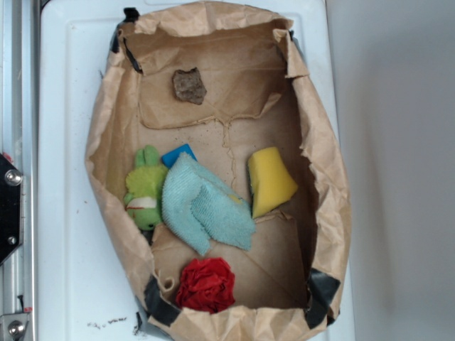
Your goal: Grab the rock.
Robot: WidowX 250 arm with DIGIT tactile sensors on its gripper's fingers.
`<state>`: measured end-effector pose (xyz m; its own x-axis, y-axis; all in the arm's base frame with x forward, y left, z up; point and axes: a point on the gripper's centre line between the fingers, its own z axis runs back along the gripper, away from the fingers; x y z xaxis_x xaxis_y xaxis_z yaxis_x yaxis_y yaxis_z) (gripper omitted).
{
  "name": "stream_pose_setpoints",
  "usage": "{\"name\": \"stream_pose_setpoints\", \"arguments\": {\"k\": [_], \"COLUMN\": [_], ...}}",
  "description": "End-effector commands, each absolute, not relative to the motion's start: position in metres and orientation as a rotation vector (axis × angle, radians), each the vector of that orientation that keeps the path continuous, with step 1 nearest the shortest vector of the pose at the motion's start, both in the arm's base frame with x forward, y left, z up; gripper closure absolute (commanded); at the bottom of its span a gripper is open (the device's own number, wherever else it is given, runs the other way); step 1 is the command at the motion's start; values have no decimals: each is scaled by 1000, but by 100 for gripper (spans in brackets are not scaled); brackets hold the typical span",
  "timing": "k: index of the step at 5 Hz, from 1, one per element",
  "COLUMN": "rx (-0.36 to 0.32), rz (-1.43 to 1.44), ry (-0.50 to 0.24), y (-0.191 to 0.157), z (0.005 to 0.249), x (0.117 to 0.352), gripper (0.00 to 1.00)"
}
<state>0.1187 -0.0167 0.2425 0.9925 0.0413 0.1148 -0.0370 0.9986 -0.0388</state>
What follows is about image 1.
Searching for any brown grey rock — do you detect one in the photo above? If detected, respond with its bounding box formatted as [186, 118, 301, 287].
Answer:
[172, 67, 207, 105]

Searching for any brown paper bag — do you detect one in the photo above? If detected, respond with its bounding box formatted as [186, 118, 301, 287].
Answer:
[85, 1, 351, 340]

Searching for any yellow sponge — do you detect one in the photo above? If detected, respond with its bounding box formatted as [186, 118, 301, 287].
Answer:
[247, 146, 299, 219]

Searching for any light blue towel cloth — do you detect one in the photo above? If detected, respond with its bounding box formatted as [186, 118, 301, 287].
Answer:
[161, 153, 256, 256]

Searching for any blue plastic block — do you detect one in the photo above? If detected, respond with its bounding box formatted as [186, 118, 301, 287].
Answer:
[161, 144, 197, 168]

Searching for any green plush toy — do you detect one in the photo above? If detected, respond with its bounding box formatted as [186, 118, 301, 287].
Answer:
[124, 145, 168, 232]

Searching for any red crumpled paper ball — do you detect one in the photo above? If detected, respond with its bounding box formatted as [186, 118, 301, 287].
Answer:
[176, 258, 235, 314]

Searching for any white tray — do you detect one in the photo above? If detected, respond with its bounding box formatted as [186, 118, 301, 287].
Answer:
[37, 0, 356, 341]

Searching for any black bracket plate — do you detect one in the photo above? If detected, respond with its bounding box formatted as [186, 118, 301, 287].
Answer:
[0, 154, 23, 266]

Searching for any aluminium frame rail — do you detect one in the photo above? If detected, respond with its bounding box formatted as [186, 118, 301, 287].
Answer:
[1, 1, 41, 340]

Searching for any metal corner bracket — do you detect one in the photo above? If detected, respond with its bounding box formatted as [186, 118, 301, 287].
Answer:
[1, 313, 29, 341]

